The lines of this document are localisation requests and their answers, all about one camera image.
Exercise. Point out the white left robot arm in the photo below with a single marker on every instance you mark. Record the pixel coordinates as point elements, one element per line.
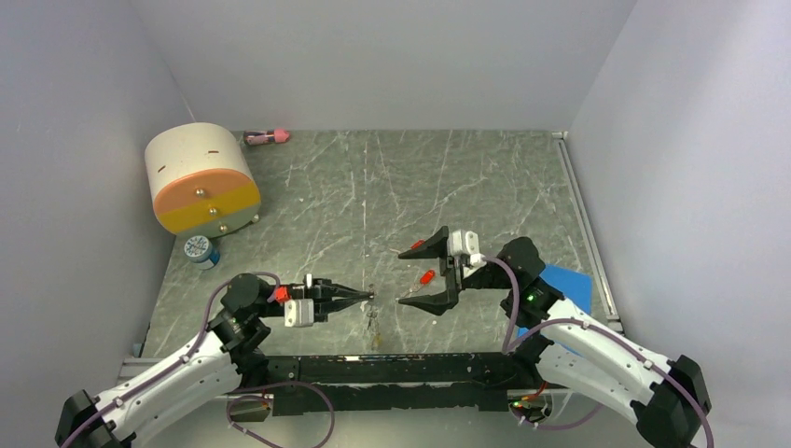
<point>222,358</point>

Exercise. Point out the aluminium frame rail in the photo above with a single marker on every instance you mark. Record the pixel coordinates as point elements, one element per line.
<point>579,355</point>

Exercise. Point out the white round drawer cabinet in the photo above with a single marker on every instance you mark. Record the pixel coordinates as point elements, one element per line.
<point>200,182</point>

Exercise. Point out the small blue white jar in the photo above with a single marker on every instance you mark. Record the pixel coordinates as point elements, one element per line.
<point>201,252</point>

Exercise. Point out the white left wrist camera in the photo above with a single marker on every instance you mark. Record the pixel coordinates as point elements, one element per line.
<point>299,313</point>

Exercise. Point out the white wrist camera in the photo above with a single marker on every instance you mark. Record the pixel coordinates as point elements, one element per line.
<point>299,313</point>
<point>463,246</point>

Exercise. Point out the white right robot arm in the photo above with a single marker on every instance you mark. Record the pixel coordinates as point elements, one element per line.
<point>555,341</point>

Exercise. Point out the pink capped small bottle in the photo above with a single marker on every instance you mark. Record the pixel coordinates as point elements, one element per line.
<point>262,138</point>

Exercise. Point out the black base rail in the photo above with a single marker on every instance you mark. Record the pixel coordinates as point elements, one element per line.
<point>295,385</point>

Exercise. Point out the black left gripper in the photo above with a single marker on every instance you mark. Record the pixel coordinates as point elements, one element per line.
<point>323,290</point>

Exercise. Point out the blue foam pad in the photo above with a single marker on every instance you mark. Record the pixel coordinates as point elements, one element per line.
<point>565,281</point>

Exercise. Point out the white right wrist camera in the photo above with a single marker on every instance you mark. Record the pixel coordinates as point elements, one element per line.
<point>463,246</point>

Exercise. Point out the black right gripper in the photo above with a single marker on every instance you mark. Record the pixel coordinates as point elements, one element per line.
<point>454,281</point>

